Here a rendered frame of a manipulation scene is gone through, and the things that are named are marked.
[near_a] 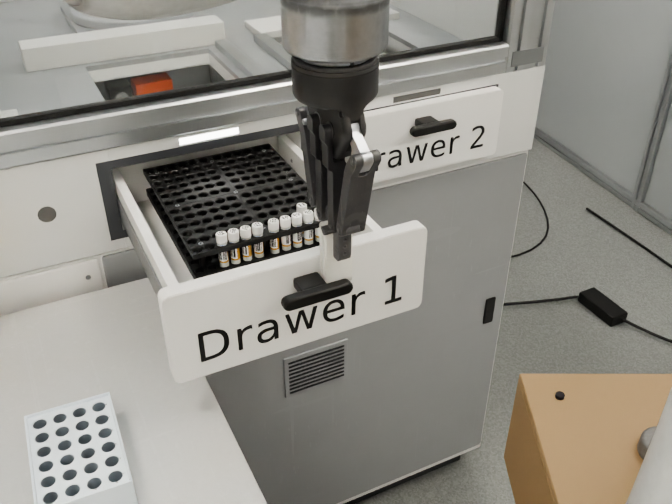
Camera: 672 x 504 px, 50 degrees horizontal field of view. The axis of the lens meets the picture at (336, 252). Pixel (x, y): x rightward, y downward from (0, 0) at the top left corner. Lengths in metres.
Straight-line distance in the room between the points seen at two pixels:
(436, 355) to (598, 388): 0.74
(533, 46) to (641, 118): 1.61
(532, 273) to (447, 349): 1.00
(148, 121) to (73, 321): 0.27
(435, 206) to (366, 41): 0.64
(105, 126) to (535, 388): 0.58
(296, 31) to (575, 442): 0.40
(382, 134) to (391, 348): 0.44
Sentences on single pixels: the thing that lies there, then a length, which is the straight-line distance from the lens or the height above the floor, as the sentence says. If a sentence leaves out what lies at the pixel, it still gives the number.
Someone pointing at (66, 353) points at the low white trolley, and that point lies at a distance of 0.92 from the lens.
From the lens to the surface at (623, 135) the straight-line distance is 2.85.
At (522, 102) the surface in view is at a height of 0.89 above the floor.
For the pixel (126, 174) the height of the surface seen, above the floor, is 0.88.
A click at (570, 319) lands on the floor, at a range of 2.22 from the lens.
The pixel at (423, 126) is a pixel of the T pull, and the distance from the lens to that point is 1.05.
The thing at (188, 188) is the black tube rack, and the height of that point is 0.90.
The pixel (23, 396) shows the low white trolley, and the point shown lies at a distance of 0.88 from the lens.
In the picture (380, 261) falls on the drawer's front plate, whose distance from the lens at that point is 0.77.
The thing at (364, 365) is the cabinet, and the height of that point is 0.44.
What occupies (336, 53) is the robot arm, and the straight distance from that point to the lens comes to 0.59.
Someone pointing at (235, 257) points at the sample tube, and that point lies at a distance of 0.82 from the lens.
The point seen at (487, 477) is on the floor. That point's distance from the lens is 1.75.
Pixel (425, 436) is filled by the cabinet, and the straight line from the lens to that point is 1.57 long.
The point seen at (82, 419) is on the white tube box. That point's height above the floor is 0.80.
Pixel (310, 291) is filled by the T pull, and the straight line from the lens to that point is 0.71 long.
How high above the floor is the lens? 1.34
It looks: 34 degrees down
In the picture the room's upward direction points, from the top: straight up
